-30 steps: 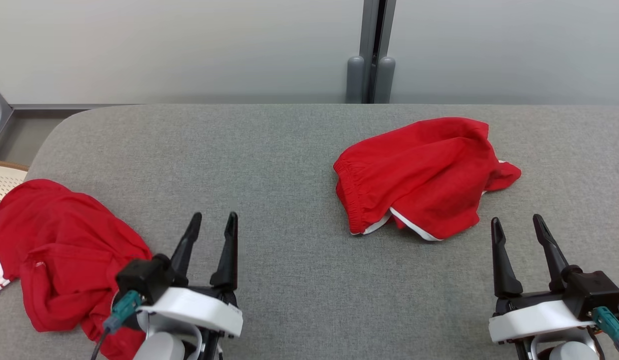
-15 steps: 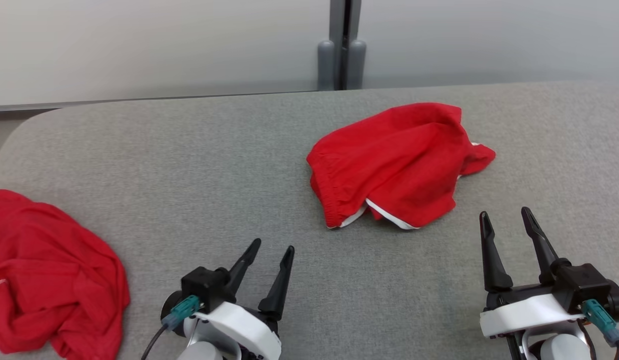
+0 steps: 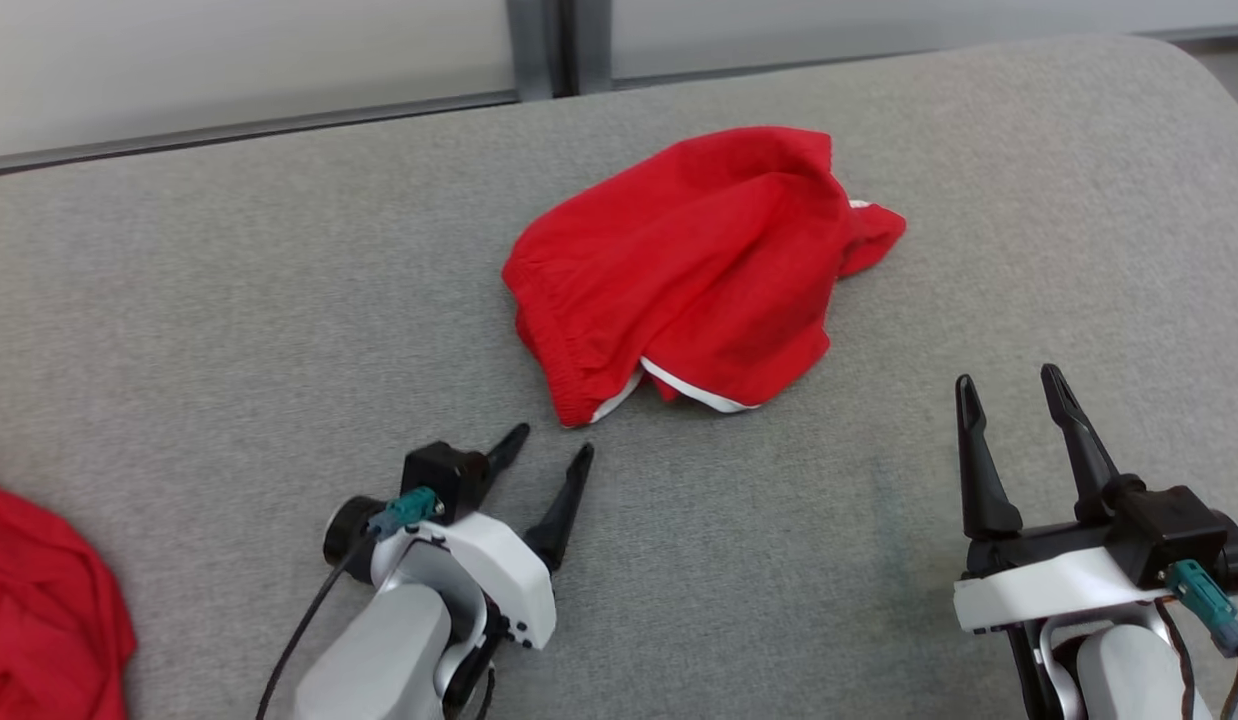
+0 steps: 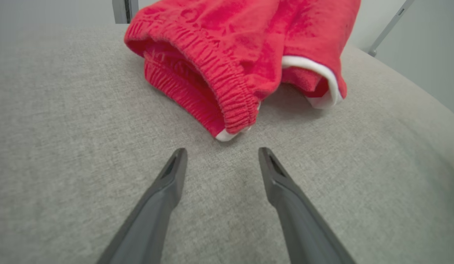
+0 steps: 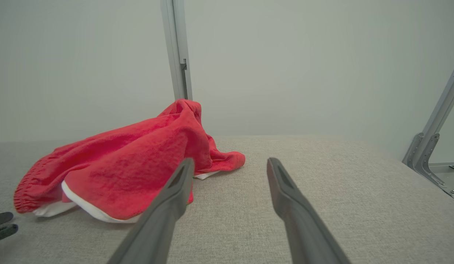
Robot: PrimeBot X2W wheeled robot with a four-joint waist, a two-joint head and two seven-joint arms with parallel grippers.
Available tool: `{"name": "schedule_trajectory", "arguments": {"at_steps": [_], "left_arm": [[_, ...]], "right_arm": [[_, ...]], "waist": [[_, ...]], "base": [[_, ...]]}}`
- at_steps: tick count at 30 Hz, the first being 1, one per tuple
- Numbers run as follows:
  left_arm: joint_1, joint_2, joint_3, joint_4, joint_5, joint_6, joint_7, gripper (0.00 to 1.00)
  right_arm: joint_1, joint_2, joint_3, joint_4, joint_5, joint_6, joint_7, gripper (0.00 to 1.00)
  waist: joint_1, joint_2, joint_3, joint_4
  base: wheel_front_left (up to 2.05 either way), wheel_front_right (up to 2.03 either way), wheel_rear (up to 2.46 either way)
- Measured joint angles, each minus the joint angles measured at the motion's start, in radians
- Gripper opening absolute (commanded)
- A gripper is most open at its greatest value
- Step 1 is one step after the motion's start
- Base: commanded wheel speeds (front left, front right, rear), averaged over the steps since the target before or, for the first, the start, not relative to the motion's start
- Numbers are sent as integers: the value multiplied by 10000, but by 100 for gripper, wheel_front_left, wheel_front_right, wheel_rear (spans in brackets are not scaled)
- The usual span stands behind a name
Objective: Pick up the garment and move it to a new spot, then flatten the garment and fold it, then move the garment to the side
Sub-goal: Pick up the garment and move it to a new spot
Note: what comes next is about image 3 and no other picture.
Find right cable with teal connector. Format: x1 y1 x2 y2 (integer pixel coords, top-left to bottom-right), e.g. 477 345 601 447
1154 560 1238 720

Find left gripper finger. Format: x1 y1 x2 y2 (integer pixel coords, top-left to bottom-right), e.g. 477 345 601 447
524 443 596 573
476 423 531 501

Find left cable with teal connector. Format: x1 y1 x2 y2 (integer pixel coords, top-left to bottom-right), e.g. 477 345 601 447
256 487 442 720

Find grey wall base rail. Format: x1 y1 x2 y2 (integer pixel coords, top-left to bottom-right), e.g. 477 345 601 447
0 90 522 181
612 25 1238 91

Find red shorts with white trim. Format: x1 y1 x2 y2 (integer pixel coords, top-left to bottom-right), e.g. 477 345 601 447
501 126 908 429

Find cable with teal connector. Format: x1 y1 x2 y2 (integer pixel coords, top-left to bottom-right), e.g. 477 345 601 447
1154 560 1238 720
256 487 442 720

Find crumpled red garment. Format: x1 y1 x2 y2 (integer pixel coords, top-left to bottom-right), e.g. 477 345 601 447
0 472 138 720

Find grey double partition post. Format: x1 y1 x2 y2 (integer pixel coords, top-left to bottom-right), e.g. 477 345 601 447
506 0 615 103

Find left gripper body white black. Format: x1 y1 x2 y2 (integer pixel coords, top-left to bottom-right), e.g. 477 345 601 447
369 510 559 651

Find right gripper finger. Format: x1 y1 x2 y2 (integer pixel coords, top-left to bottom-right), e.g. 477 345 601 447
955 374 1024 542
1040 363 1122 524

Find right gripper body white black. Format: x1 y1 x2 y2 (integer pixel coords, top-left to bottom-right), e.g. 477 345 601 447
954 520 1175 633

